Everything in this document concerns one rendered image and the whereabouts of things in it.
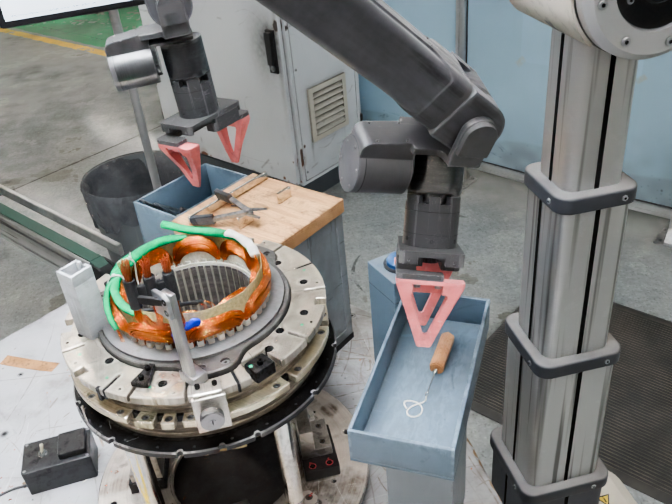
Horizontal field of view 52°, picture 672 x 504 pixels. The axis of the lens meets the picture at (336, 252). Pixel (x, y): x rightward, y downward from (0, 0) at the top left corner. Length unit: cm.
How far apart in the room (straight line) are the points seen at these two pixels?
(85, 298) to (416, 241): 38
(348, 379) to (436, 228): 53
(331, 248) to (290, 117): 206
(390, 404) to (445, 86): 36
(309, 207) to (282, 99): 206
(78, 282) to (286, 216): 38
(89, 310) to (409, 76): 45
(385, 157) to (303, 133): 255
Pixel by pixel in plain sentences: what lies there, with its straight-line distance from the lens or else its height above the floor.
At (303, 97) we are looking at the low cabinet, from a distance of 317.
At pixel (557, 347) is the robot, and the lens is 101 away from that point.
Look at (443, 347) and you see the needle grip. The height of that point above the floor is 104.
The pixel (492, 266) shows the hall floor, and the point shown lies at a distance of 284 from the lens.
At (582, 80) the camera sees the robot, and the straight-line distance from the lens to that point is 83.
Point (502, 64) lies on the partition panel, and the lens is 313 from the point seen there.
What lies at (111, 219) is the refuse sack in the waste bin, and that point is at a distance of 248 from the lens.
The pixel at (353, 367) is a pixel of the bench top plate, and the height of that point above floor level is 78.
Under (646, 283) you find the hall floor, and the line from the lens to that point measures 284.
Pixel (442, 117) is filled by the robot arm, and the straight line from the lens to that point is 65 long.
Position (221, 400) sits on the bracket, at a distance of 74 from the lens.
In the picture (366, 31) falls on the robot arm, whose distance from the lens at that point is 58.
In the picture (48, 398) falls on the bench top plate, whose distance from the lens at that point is 132.
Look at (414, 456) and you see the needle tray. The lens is 72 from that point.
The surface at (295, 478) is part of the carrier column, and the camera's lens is 92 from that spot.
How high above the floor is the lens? 159
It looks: 33 degrees down
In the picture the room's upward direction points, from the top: 6 degrees counter-clockwise
